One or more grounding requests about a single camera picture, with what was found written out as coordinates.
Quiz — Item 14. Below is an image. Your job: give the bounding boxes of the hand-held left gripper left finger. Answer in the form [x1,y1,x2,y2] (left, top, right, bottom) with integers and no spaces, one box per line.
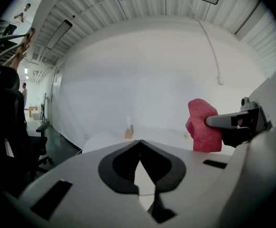
[98,139,141,195]

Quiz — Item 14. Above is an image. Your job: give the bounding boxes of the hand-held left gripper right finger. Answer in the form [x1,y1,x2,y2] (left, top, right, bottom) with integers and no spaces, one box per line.
[139,139,186,194]

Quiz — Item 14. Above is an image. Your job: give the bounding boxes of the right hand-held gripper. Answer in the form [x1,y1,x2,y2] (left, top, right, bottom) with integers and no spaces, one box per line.
[205,96,273,149]

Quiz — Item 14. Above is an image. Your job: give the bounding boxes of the red cloth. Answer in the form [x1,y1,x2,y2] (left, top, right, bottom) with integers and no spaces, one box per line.
[185,98,223,153]

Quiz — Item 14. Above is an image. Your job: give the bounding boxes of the round white table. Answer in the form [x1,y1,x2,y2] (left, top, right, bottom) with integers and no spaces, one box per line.
[82,126,236,211]

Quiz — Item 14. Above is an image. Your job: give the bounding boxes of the black metal rack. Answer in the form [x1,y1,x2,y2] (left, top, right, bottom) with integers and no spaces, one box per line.
[39,93,49,123]

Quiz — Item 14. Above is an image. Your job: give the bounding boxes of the cardboard box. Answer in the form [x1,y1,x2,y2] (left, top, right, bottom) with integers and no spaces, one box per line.
[28,105,39,117]

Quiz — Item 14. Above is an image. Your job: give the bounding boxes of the black office chair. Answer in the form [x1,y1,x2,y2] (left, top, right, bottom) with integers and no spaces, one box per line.
[0,65,53,199]

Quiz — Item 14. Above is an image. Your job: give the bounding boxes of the curved stair railing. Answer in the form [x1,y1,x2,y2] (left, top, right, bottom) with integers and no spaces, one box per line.
[0,27,36,90]

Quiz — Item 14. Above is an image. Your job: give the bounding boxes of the white wall conduit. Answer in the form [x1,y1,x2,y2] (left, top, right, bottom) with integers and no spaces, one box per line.
[187,3,222,79]

